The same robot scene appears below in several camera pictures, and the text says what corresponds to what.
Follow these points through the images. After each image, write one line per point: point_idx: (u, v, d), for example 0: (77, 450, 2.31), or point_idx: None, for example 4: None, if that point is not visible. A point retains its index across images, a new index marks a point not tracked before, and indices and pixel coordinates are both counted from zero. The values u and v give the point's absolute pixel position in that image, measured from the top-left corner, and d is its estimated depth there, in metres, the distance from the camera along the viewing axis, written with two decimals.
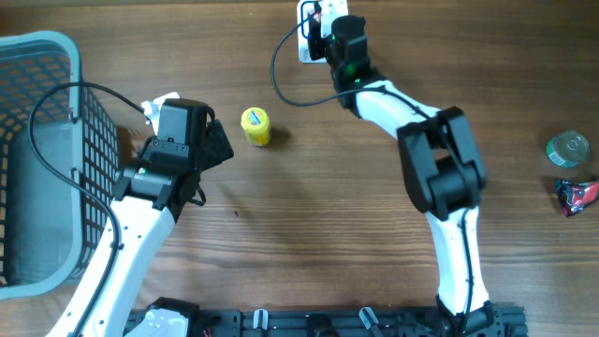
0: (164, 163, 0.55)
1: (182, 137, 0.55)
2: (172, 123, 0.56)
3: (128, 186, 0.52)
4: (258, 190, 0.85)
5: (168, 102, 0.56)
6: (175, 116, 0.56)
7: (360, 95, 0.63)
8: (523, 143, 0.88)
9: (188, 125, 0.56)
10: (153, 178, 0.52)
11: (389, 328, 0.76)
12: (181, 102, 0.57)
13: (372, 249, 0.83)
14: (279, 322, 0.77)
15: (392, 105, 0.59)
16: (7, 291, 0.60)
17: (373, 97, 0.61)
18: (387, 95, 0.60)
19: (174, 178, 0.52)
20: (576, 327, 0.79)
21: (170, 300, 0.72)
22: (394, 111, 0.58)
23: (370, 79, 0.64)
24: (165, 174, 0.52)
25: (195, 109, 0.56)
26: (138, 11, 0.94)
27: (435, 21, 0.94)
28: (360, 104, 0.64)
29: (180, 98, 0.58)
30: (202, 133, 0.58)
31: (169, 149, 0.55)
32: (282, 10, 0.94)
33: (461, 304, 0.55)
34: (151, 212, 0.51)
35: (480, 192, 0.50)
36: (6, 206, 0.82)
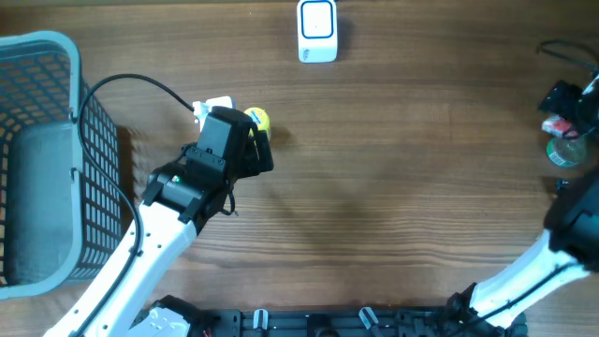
0: (198, 173, 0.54)
1: (222, 150, 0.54)
2: (214, 136, 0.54)
3: (160, 191, 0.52)
4: (264, 190, 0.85)
5: (212, 113, 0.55)
6: (218, 129, 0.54)
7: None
8: (523, 143, 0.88)
9: (229, 140, 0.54)
10: (184, 189, 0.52)
11: (389, 328, 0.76)
12: (226, 114, 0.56)
13: (372, 249, 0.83)
14: (279, 322, 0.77)
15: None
16: (7, 290, 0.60)
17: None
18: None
19: (206, 193, 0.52)
20: (576, 327, 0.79)
21: (175, 300, 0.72)
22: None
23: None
24: (197, 186, 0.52)
25: (238, 125, 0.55)
26: (138, 11, 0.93)
27: (436, 20, 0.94)
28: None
29: (226, 111, 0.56)
30: (241, 149, 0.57)
31: (206, 159, 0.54)
32: (282, 10, 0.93)
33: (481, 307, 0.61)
34: (176, 223, 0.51)
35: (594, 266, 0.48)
36: (6, 206, 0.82)
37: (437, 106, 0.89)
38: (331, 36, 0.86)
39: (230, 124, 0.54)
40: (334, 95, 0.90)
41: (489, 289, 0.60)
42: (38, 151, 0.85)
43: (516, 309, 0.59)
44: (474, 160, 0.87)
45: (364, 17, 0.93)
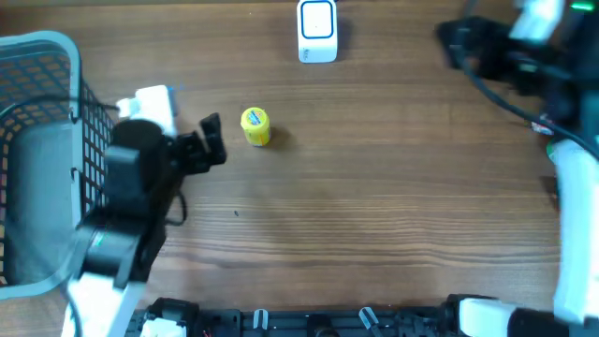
0: (122, 221, 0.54)
1: (134, 183, 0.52)
2: (124, 172, 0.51)
3: (84, 258, 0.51)
4: (262, 190, 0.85)
5: (110, 145, 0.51)
6: (122, 163, 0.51)
7: (581, 158, 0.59)
8: (523, 143, 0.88)
9: (139, 171, 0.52)
10: (108, 249, 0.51)
11: (389, 328, 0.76)
12: (126, 141, 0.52)
13: (372, 249, 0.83)
14: (279, 322, 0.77)
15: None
16: (7, 290, 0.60)
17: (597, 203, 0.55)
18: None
19: (134, 246, 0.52)
20: None
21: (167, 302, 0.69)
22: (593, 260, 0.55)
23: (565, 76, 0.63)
24: (126, 238, 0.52)
25: (145, 153, 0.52)
26: (138, 11, 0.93)
27: (435, 20, 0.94)
28: (567, 153, 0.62)
29: (124, 139, 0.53)
30: (159, 170, 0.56)
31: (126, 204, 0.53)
32: (282, 10, 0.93)
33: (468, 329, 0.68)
34: (111, 294, 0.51)
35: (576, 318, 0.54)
36: (6, 206, 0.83)
37: (437, 106, 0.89)
38: (331, 36, 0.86)
39: (134, 154, 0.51)
40: (334, 95, 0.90)
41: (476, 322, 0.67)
42: (38, 151, 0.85)
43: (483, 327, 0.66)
44: (474, 160, 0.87)
45: (364, 17, 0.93)
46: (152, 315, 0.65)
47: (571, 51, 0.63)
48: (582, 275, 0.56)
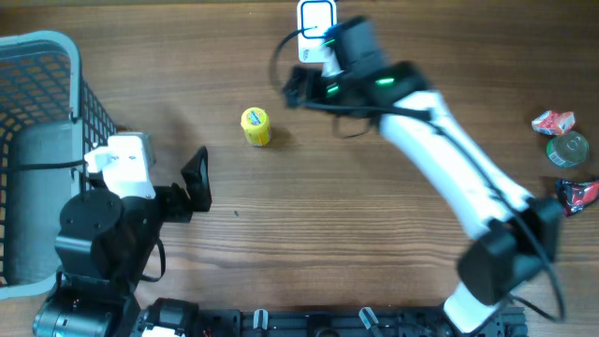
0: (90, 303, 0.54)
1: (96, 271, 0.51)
2: (80, 261, 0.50)
3: None
4: (261, 190, 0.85)
5: (63, 241, 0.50)
6: (78, 256, 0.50)
7: (392, 118, 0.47)
8: (522, 143, 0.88)
9: (98, 260, 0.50)
10: (78, 327, 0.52)
11: (389, 328, 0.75)
12: (78, 229, 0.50)
13: (372, 249, 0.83)
14: (279, 322, 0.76)
15: (460, 167, 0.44)
16: (7, 290, 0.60)
17: (419, 136, 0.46)
18: (444, 139, 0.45)
19: (103, 324, 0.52)
20: (577, 328, 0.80)
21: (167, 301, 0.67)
22: (458, 177, 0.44)
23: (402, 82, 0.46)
24: (92, 321, 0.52)
25: (100, 240, 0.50)
26: (138, 11, 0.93)
27: (435, 20, 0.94)
28: (386, 121, 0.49)
29: (76, 225, 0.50)
30: (119, 246, 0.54)
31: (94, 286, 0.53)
32: (282, 10, 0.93)
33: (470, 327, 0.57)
34: None
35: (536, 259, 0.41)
36: (6, 206, 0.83)
37: None
38: None
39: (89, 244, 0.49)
40: None
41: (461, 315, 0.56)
42: (37, 150, 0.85)
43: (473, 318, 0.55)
44: None
45: (363, 17, 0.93)
46: (151, 325, 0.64)
47: (343, 63, 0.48)
48: (459, 193, 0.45)
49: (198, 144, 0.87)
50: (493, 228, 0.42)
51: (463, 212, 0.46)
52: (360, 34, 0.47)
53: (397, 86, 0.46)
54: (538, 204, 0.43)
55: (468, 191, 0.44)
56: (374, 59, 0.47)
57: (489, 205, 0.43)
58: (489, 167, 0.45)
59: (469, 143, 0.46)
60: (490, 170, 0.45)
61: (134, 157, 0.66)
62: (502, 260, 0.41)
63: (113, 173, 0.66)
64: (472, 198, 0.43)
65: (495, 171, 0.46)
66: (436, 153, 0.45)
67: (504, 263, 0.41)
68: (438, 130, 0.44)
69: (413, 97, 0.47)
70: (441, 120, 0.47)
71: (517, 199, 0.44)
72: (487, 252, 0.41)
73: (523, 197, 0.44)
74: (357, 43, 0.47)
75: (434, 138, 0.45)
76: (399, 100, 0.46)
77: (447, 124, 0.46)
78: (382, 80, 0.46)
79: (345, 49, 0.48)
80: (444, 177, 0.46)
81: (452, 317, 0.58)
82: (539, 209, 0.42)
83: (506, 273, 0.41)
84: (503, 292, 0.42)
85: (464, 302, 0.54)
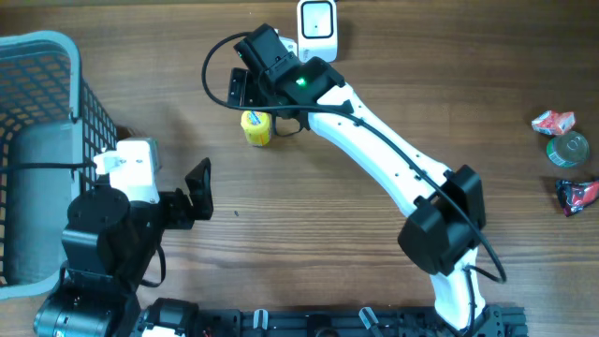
0: (91, 300, 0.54)
1: (100, 265, 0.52)
2: (84, 256, 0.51)
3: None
4: (260, 191, 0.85)
5: (69, 234, 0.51)
6: (84, 250, 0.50)
7: (316, 116, 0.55)
8: (522, 143, 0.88)
9: (103, 254, 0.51)
10: (79, 323, 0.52)
11: (389, 328, 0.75)
12: (84, 223, 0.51)
13: (372, 249, 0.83)
14: (279, 322, 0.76)
15: (383, 153, 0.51)
16: (7, 290, 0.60)
17: (343, 130, 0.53)
18: (363, 128, 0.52)
19: (106, 322, 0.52)
20: (576, 327, 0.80)
21: (167, 300, 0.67)
22: (384, 163, 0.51)
23: (318, 80, 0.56)
24: (93, 319, 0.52)
25: (107, 233, 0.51)
26: (138, 11, 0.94)
27: (435, 21, 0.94)
28: (310, 119, 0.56)
29: (83, 218, 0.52)
30: (123, 243, 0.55)
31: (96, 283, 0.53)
32: (282, 10, 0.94)
33: (464, 320, 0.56)
34: None
35: (467, 228, 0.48)
36: (6, 206, 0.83)
37: (437, 106, 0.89)
38: (331, 36, 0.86)
39: (95, 236, 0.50)
40: None
41: (447, 307, 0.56)
42: (38, 150, 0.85)
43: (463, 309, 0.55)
44: (474, 160, 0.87)
45: (363, 17, 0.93)
46: (151, 325, 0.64)
47: (259, 70, 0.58)
48: (385, 178, 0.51)
49: (198, 144, 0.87)
50: (421, 203, 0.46)
51: (390, 194, 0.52)
52: (269, 42, 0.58)
53: (314, 85, 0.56)
54: (458, 177, 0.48)
55: (394, 174, 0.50)
56: (286, 62, 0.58)
57: (416, 185, 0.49)
58: (411, 148, 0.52)
59: (388, 129, 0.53)
60: (411, 152, 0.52)
61: (140, 161, 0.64)
62: (434, 232, 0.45)
63: (118, 176, 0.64)
64: (398, 182, 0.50)
65: (417, 150, 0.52)
66: (362, 143, 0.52)
67: (435, 236, 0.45)
68: (357, 121, 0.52)
69: (329, 92, 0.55)
70: (357, 110, 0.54)
71: (439, 174, 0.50)
72: (419, 229, 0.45)
73: (445, 172, 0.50)
74: (269, 51, 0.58)
75: (356, 129, 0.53)
76: (318, 95, 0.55)
77: (365, 114, 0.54)
78: (297, 81, 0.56)
79: (256, 60, 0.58)
80: (370, 164, 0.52)
81: (446, 318, 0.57)
82: (455, 179, 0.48)
83: (441, 242, 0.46)
84: (441, 261, 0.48)
85: (445, 289, 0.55)
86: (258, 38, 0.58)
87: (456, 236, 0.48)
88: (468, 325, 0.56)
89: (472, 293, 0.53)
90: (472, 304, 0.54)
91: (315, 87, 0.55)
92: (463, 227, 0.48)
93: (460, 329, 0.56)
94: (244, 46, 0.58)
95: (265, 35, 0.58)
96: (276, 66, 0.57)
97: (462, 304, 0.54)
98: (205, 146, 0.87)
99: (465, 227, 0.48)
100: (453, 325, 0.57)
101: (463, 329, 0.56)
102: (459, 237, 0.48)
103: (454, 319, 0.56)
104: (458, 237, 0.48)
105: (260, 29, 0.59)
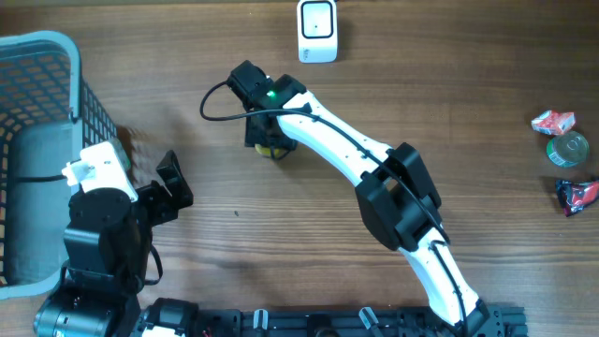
0: (93, 300, 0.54)
1: (101, 265, 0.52)
2: (86, 256, 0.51)
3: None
4: (259, 190, 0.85)
5: (71, 232, 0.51)
6: (85, 248, 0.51)
7: (282, 120, 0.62)
8: (522, 143, 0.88)
9: (104, 253, 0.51)
10: (80, 323, 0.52)
11: (389, 328, 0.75)
12: (86, 222, 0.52)
13: (372, 249, 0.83)
14: (279, 322, 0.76)
15: (335, 139, 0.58)
16: (7, 290, 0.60)
17: (304, 126, 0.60)
18: (319, 123, 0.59)
19: (106, 322, 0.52)
20: (576, 327, 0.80)
21: (167, 300, 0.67)
22: (336, 148, 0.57)
23: (284, 89, 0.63)
24: (92, 320, 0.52)
25: (108, 232, 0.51)
26: (138, 11, 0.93)
27: (435, 21, 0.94)
28: (281, 124, 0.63)
29: (85, 218, 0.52)
30: (124, 243, 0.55)
31: (96, 283, 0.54)
32: (282, 10, 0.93)
33: (457, 314, 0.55)
34: None
35: (416, 205, 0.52)
36: (6, 206, 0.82)
37: (437, 106, 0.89)
38: (331, 36, 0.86)
39: (98, 234, 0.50)
40: (334, 95, 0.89)
41: (436, 300, 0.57)
42: (38, 151, 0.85)
43: (449, 298, 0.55)
44: (474, 160, 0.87)
45: (364, 17, 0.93)
46: (151, 325, 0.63)
47: (244, 96, 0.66)
48: (340, 162, 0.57)
49: (198, 144, 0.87)
50: (365, 179, 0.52)
51: (345, 174, 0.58)
52: (250, 72, 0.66)
53: (281, 95, 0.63)
54: (399, 153, 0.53)
55: (344, 157, 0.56)
56: (265, 85, 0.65)
57: (361, 163, 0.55)
58: (358, 133, 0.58)
59: (341, 122, 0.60)
60: (358, 137, 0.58)
61: (109, 161, 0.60)
62: (379, 203, 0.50)
63: (92, 183, 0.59)
64: (347, 162, 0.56)
65: (364, 136, 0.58)
66: (319, 136, 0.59)
67: (381, 206, 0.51)
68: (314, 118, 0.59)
69: (295, 98, 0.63)
70: (314, 109, 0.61)
71: (382, 153, 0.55)
72: (365, 199, 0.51)
73: (386, 151, 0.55)
74: (252, 80, 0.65)
75: (314, 125, 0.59)
76: (284, 103, 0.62)
77: (323, 112, 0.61)
78: (268, 95, 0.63)
79: (241, 89, 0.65)
80: (327, 153, 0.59)
81: (441, 315, 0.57)
82: (396, 154, 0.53)
83: (391, 214, 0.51)
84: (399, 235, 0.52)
85: (427, 280, 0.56)
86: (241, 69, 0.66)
87: (408, 212, 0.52)
88: (461, 318, 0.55)
89: (452, 280, 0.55)
90: (457, 292, 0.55)
91: (283, 94, 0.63)
92: (412, 202, 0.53)
93: (454, 323, 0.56)
94: (231, 79, 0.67)
95: (247, 67, 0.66)
96: (255, 90, 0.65)
97: (445, 292, 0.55)
98: (205, 146, 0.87)
99: (414, 201, 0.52)
100: (445, 320, 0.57)
101: (458, 324, 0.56)
102: (409, 212, 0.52)
103: (444, 314, 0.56)
104: (408, 212, 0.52)
105: (244, 63, 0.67)
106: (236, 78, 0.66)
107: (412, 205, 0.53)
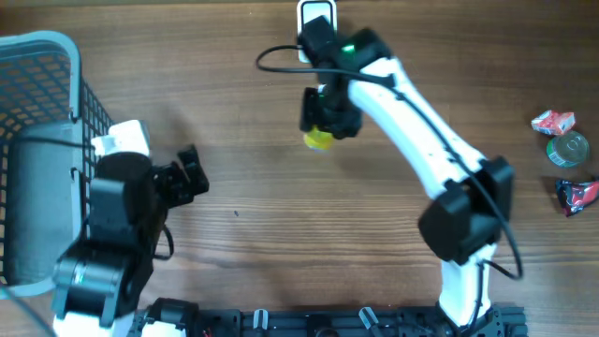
0: (109, 250, 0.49)
1: (124, 215, 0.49)
2: (110, 200, 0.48)
3: (68, 295, 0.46)
4: (259, 190, 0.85)
5: (97, 178, 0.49)
6: (109, 194, 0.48)
7: (358, 88, 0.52)
8: (522, 143, 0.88)
9: (127, 202, 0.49)
10: (94, 274, 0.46)
11: (388, 328, 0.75)
12: (113, 172, 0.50)
13: (372, 249, 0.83)
14: (279, 322, 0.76)
15: (418, 129, 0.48)
16: (7, 290, 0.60)
17: (383, 101, 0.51)
18: (403, 102, 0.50)
19: (123, 271, 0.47)
20: (576, 327, 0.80)
21: (167, 300, 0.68)
22: (417, 139, 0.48)
23: (364, 47, 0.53)
24: (109, 270, 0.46)
25: (133, 184, 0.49)
26: (138, 11, 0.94)
27: (435, 21, 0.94)
28: (353, 92, 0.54)
29: (112, 170, 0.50)
30: (144, 201, 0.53)
31: (113, 230, 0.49)
32: (282, 10, 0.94)
33: (467, 317, 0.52)
34: (97, 330, 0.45)
35: (492, 222, 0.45)
36: (6, 206, 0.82)
37: (437, 106, 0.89)
38: None
39: (124, 183, 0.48)
40: None
41: (450, 298, 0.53)
42: (38, 151, 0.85)
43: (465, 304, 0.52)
44: None
45: (364, 17, 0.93)
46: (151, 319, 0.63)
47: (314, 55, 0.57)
48: (418, 159, 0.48)
49: (198, 144, 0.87)
50: (449, 187, 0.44)
51: (417, 170, 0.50)
52: (326, 29, 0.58)
53: (359, 54, 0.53)
54: (491, 165, 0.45)
55: (428, 154, 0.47)
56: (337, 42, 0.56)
57: (445, 167, 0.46)
58: (447, 130, 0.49)
59: (428, 108, 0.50)
60: (448, 134, 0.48)
61: (134, 136, 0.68)
62: (460, 216, 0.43)
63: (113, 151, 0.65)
64: (430, 161, 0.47)
65: (454, 134, 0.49)
66: (399, 118, 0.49)
67: (458, 219, 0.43)
68: (400, 95, 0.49)
69: (376, 62, 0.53)
70: (400, 85, 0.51)
71: (472, 160, 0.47)
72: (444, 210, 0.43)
73: (477, 159, 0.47)
74: (324, 36, 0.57)
75: (396, 103, 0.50)
76: (361, 65, 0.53)
77: (407, 90, 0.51)
78: (344, 50, 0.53)
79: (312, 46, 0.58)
80: (403, 139, 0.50)
81: (447, 313, 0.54)
82: (489, 167, 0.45)
83: (461, 226, 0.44)
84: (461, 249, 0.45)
85: (454, 282, 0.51)
86: (314, 26, 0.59)
87: (481, 227, 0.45)
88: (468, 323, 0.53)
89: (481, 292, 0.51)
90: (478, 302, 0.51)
91: (362, 52, 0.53)
92: (489, 218, 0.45)
93: (459, 325, 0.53)
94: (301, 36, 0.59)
95: (322, 24, 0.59)
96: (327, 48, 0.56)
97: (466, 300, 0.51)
98: (205, 146, 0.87)
99: (490, 218, 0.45)
100: (449, 316, 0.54)
101: (462, 326, 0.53)
102: (481, 227, 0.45)
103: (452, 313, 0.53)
104: (482, 227, 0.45)
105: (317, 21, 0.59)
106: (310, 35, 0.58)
107: (489, 221, 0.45)
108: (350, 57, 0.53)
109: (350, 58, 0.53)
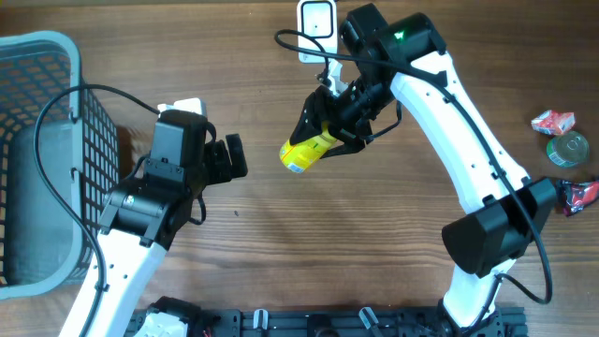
0: (155, 186, 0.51)
1: (177, 157, 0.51)
2: (168, 143, 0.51)
3: (116, 214, 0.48)
4: (260, 190, 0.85)
5: (161, 119, 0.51)
6: (169, 135, 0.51)
7: (405, 80, 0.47)
8: (522, 143, 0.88)
9: (183, 146, 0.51)
10: (142, 205, 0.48)
11: (388, 328, 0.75)
12: (174, 118, 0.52)
13: (372, 249, 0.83)
14: (279, 322, 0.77)
15: (464, 139, 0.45)
16: (7, 290, 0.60)
17: (430, 101, 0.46)
18: (452, 105, 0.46)
19: (167, 206, 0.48)
20: (576, 327, 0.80)
21: (169, 303, 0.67)
22: (462, 151, 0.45)
23: (415, 33, 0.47)
24: (154, 202, 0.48)
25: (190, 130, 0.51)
26: (138, 11, 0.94)
27: (436, 20, 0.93)
28: (394, 83, 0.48)
29: (172, 116, 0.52)
30: (197, 153, 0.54)
31: (163, 170, 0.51)
32: (282, 10, 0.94)
33: (471, 319, 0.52)
34: (138, 249, 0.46)
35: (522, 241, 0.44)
36: (6, 206, 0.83)
37: None
38: (331, 36, 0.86)
39: (183, 128, 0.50)
40: None
41: (457, 300, 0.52)
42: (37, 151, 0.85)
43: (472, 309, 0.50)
44: None
45: None
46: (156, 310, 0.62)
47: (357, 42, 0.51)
48: (459, 168, 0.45)
49: None
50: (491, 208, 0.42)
51: (455, 180, 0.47)
52: (373, 19, 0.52)
53: (411, 42, 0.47)
54: (533, 183, 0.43)
55: (470, 166, 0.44)
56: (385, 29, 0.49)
57: (490, 183, 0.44)
58: (495, 142, 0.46)
59: (477, 114, 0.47)
60: (495, 147, 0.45)
61: None
62: (495, 236, 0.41)
63: None
64: (473, 173, 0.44)
65: (500, 146, 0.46)
66: (445, 123, 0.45)
67: (493, 238, 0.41)
68: (449, 97, 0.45)
69: (427, 56, 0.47)
70: (450, 85, 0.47)
71: (517, 179, 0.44)
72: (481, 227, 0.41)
73: (523, 179, 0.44)
74: (371, 26, 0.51)
75: (444, 105, 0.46)
76: (410, 56, 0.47)
77: (459, 91, 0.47)
78: (396, 36, 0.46)
79: (357, 35, 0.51)
80: (445, 145, 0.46)
81: (451, 313, 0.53)
82: (533, 186, 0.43)
83: (496, 246, 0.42)
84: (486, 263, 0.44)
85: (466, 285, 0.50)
86: (362, 13, 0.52)
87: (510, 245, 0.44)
88: (471, 325, 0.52)
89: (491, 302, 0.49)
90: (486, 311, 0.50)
91: (413, 41, 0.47)
92: (518, 236, 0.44)
93: (460, 327, 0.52)
94: (346, 24, 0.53)
95: (371, 12, 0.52)
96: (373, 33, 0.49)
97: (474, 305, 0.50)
98: None
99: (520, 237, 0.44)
100: (452, 317, 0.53)
101: (464, 328, 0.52)
102: (510, 245, 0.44)
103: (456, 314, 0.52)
104: (510, 245, 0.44)
105: (367, 7, 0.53)
106: (357, 18, 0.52)
107: (518, 240, 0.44)
108: (399, 47, 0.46)
109: (400, 47, 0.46)
